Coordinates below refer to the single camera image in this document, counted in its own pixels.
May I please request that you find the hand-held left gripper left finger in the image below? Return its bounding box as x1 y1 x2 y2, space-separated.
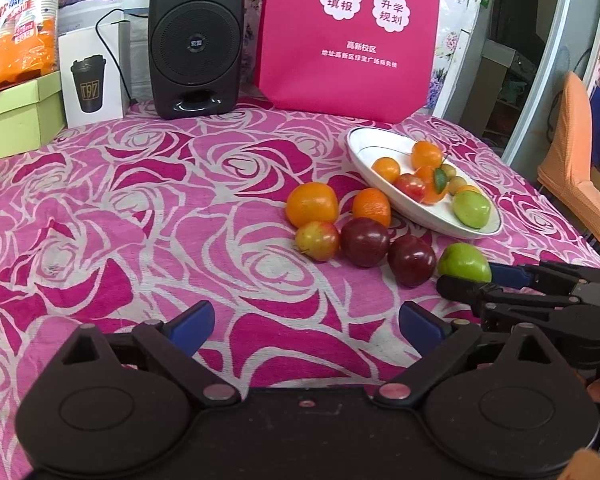
50 301 241 407

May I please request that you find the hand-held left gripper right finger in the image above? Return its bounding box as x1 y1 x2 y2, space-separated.
374 301 571 407

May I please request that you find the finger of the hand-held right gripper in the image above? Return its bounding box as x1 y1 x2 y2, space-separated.
489 260 600 295
437 275 581 333

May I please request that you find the dark red plum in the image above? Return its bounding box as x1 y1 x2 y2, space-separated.
340 217 392 267
387 235 437 287

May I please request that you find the large green fruit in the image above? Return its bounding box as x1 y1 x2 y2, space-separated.
452 191 492 228

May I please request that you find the orange with green leaf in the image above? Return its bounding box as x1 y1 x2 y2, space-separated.
414 165 451 205

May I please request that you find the small orange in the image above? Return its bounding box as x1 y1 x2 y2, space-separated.
351 187 392 228
371 157 401 184

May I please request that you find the red yellow apple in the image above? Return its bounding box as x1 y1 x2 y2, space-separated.
294 220 341 262

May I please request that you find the large round orange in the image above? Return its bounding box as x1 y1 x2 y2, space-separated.
410 140 444 170

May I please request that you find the large yellow-orange orange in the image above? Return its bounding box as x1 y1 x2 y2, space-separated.
285 182 340 228

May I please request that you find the white oval plate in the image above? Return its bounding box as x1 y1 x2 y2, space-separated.
345 127 504 239

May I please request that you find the person's left hand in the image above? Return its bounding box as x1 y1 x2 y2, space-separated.
567 450 600 480

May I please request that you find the pink rose tablecloth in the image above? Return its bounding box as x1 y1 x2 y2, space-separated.
0 97 600 480

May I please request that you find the orange chair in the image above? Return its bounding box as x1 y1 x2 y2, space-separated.
536 71 600 245

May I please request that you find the pink tote bag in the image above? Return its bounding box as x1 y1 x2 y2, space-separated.
253 0 442 125

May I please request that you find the black speaker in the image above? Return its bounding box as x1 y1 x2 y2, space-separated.
148 0 246 121

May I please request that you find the green shoe box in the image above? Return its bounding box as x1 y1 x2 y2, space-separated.
0 70 67 163

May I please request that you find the white cup box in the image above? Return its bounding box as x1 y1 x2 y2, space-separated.
57 21 131 130

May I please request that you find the orange paper cup package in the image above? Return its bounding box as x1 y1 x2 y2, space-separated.
0 0 61 93

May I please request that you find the white door frame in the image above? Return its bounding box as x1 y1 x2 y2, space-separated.
432 0 600 166

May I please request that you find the black cable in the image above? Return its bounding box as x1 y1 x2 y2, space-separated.
95 8 153 106

